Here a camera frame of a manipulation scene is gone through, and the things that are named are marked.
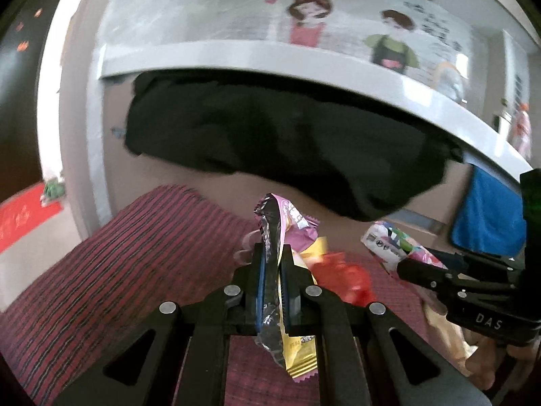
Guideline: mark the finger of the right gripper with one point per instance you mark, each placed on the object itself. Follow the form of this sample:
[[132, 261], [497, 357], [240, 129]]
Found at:
[[460, 284], [478, 262]]

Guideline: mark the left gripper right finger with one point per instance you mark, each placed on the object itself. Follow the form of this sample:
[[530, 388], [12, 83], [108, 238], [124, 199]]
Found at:
[[301, 298]]

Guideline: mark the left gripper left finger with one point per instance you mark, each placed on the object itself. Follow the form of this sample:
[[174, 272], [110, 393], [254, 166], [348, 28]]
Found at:
[[245, 310]]

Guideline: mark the red plastic bag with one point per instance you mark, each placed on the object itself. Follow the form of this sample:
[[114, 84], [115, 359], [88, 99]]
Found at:
[[350, 281]]

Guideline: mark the yellow wafer wrapper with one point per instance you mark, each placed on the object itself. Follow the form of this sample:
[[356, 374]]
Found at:
[[299, 351]]

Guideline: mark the pink purple snack wrapper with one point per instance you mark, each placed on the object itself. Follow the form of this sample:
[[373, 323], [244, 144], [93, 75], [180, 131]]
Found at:
[[280, 224]]

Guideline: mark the colourful snack wrapper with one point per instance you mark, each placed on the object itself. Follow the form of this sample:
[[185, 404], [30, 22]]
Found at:
[[390, 245]]

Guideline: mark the right hand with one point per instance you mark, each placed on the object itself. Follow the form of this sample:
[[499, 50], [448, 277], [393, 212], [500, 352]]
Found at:
[[484, 362]]

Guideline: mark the yellowish plastic bin liner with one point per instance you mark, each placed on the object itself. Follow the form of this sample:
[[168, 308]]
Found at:
[[448, 339]]

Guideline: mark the blue microfiber towel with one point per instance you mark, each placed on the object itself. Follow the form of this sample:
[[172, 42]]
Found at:
[[490, 218]]

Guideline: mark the red plaid tablecloth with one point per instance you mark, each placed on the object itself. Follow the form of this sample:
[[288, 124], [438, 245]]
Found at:
[[171, 244]]

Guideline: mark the red patterned bottle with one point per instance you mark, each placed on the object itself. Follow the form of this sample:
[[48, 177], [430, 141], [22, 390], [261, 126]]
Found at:
[[521, 136]]

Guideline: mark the black hanging cloth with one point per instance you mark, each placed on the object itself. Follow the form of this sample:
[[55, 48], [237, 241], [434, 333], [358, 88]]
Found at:
[[358, 157]]

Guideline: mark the white stone countertop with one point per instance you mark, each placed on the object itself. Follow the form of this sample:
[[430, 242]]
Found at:
[[323, 67]]

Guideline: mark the red floor mat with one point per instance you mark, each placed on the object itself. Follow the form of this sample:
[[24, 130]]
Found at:
[[22, 213]]

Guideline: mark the dark fridge door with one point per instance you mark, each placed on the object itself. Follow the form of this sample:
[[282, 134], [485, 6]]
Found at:
[[24, 30]]

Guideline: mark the cartoon couple wall sticker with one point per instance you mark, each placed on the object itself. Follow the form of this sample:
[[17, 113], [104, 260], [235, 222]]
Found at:
[[412, 37]]

